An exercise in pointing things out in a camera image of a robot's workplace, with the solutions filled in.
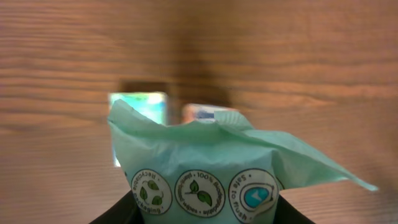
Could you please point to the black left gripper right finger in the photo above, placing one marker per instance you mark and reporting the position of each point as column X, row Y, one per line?
column 286, row 214

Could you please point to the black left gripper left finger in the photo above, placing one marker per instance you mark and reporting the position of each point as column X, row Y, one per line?
column 125, row 211

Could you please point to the mint green wipes pack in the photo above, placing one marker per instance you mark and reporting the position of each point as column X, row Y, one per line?
column 218, row 171

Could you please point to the teal tissue pack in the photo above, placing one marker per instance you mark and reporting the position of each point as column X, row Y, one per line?
column 149, row 105

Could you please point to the orange tissue pack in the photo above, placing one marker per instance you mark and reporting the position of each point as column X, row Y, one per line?
column 192, row 112

